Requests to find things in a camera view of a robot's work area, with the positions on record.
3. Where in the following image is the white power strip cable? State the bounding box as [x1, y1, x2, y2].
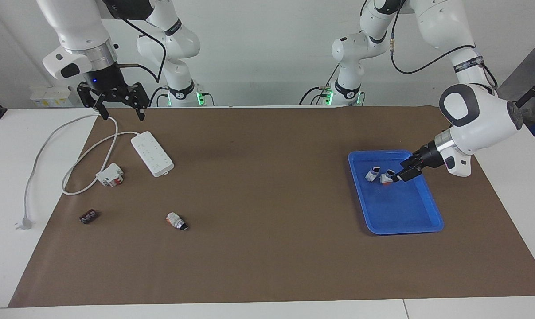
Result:
[15, 113, 139, 231]

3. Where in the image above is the black base cable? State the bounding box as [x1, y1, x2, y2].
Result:
[148, 85, 170, 108]
[299, 66, 340, 105]

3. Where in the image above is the blue plastic tray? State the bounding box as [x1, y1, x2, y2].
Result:
[348, 150, 444, 235]

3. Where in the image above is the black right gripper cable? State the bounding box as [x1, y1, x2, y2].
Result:
[103, 0, 167, 84]

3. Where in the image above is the white power strip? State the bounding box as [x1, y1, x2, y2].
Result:
[131, 131, 175, 178]

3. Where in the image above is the white red circuit breaker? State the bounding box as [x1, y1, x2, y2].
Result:
[95, 163, 124, 187]

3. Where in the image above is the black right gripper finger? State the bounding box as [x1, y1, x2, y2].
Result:
[77, 83, 110, 121]
[116, 82, 151, 121]

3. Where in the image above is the black right base cable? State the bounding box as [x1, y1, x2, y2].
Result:
[148, 85, 170, 108]

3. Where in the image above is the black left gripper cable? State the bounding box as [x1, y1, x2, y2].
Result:
[388, 0, 498, 89]

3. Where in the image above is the black left base cable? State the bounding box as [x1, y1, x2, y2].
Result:
[299, 66, 340, 105]

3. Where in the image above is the brown table mat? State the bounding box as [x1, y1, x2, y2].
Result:
[8, 106, 535, 308]

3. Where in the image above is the black tripod stand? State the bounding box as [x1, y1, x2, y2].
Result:
[500, 71, 535, 118]

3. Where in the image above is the white background box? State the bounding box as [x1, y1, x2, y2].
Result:
[30, 86, 79, 108]

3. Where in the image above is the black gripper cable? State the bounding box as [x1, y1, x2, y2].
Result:
[388, 0, 498, 89]
[103, 0, 167, 84]

